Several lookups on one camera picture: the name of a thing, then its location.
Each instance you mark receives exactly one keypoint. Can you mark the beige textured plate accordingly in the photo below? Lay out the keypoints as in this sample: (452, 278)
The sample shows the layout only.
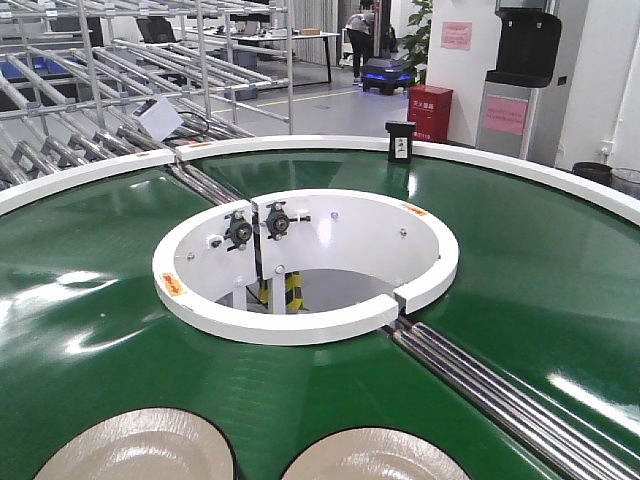
(373, 453)
(149, 443)

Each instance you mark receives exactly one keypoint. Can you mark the right green bearing block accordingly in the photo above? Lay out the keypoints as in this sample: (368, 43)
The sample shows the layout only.
(278, 221)

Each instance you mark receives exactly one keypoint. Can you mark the green bearing block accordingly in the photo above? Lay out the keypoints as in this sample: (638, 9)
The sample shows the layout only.
(239, 231)
(278, 221)

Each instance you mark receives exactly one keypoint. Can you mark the left green bearing block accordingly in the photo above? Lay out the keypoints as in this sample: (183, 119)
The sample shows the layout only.
(239, 231)

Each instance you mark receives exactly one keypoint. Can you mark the far steel transfer rollers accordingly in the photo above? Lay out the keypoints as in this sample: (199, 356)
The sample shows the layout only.
(202, 184)

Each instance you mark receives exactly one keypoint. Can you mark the small black sensor box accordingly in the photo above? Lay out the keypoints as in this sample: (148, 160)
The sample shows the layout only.
(400, 141)

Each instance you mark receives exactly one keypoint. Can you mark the red fire extinguisher box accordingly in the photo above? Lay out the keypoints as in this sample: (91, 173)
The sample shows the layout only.
(429, 107)

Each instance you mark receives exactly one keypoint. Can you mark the black blue mobile robot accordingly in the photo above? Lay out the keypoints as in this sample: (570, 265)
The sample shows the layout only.
(385, 74)

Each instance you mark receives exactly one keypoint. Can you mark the white control box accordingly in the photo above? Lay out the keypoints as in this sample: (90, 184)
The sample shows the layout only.
(157, 117)

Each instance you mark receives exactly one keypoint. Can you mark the bending person in background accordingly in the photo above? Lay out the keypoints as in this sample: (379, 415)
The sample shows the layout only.
(359, 29)

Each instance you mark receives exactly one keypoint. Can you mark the background green plant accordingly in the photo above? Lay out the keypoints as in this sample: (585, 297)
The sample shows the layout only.
(416, 42)

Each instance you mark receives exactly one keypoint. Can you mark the background white desk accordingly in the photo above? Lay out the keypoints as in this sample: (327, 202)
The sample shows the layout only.
(273, 43)

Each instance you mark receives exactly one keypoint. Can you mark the green conveyor belt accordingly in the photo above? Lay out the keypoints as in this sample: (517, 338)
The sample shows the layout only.
(546, 293)

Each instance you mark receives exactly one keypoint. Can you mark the metal roller rack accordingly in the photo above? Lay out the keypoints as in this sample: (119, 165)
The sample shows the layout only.
(72, 72)

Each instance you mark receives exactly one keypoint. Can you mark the dark waste bin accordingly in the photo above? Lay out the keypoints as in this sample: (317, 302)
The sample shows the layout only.
(593, 171)

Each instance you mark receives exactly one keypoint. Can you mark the black water dispenser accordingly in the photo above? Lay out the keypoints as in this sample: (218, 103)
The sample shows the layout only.
(526, 57)

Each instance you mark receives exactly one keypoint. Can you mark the white outer conveyor rim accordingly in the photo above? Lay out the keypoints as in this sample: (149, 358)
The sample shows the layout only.
(18, 196)

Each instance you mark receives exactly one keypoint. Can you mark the yellow black striped post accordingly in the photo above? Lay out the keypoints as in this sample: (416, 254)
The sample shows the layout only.
(293, 291)

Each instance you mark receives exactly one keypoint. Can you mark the pink wall notice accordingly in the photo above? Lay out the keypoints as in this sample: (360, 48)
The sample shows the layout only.
(456, 35)

